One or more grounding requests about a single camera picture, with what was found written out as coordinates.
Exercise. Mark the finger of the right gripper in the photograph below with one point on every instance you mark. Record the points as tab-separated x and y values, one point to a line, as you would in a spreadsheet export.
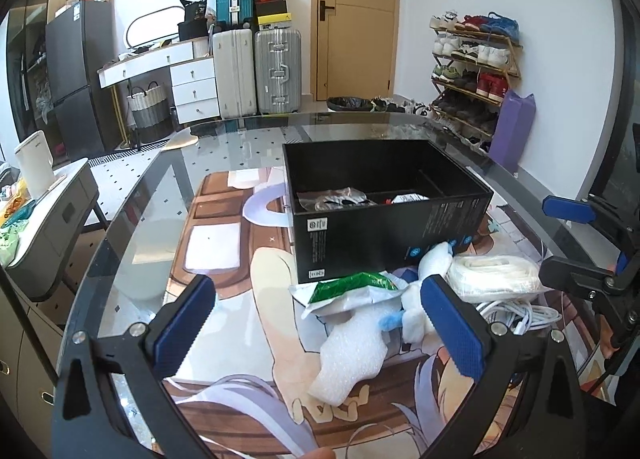
580	211
581	280

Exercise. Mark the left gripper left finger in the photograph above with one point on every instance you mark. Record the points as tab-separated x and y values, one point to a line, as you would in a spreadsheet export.
89	420

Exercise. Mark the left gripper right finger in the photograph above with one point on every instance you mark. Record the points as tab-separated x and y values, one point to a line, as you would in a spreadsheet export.
548	419

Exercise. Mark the white plush toy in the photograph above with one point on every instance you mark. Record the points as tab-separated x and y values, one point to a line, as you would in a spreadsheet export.
425	288

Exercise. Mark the white bubble wrap roll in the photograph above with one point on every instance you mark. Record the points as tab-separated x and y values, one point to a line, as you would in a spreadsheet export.
353	353

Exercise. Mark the black cardboard box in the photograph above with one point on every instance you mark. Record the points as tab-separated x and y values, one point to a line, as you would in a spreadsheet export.
383	236

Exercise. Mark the anime printed desk mat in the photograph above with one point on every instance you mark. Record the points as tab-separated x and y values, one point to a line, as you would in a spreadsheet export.
269	376

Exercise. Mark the purple bag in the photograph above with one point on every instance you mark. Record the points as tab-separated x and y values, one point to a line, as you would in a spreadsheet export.
515	120

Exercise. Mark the grey side cabinet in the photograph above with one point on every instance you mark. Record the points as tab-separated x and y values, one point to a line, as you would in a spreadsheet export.
53	229

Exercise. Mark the small white packet in box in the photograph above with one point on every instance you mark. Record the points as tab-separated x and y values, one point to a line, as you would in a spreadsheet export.
409	197

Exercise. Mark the wooden shoe rack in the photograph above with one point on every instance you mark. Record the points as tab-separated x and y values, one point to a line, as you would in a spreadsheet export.
476	61

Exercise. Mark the green snack packet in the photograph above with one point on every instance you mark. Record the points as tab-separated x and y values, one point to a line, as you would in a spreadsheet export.
328	290

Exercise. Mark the white electric kettle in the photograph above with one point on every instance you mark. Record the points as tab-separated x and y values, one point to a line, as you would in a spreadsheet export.
35	160

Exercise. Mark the woven laundry basket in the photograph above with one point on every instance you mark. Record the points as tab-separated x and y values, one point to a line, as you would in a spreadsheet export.
150	110

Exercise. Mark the clear bag in box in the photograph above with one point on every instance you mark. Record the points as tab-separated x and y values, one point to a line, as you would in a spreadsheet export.
333	199

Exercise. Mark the white drawer desk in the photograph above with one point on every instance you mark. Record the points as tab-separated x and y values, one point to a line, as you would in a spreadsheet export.
192	76

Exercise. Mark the black refrigerator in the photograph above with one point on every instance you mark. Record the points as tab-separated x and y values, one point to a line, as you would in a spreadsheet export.
79	43

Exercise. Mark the white suitcase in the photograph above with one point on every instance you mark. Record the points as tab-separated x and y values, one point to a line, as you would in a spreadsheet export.
235	73

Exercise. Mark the wooden door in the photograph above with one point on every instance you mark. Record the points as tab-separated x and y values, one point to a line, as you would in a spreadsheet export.
353	47

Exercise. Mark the oval black-framed mirror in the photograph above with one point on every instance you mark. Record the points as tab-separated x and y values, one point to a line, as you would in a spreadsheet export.
155	26

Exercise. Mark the black handbag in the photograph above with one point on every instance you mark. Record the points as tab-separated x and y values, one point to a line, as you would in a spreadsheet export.
194	23

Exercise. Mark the silver suitcase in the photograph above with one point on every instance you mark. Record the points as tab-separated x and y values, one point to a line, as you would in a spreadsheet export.
278	66

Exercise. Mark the stacked shoe boxes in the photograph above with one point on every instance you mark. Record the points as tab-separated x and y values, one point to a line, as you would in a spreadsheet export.
272	14

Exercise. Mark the dark glass wardrobe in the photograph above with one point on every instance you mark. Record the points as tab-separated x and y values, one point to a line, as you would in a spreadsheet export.
27	75

